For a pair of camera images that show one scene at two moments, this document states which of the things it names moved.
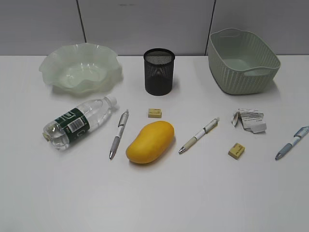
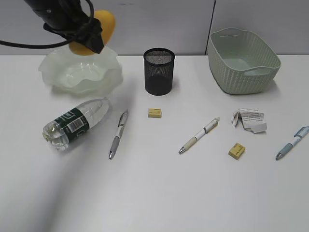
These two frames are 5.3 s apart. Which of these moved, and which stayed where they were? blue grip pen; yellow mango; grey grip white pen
Moved: yellow mango
Stayed: blue grip pen; grey grip white pen
